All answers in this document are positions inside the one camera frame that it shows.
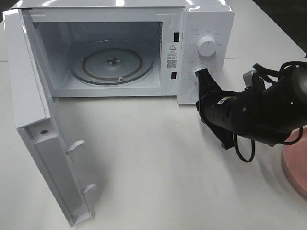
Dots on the white microwave door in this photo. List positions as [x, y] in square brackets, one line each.
[37, 120]

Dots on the glass microwave turntable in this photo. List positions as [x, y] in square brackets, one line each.
[111, 62]

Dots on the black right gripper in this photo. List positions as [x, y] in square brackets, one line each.
[213, 106]

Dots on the upper white power knob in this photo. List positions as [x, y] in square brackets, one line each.
[207, 45]

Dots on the white microwave oven body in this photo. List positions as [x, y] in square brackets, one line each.
[65, 23]

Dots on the white warning label sticker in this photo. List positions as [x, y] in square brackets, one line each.
[171, 55]

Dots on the lower white timer knob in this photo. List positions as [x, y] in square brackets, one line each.
[195, 75]

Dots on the round white door-release button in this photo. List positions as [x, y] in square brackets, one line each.
[194, 95]

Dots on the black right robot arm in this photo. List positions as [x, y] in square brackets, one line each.
[272, 105]

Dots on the pink round plate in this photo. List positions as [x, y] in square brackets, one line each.
[294, 164]

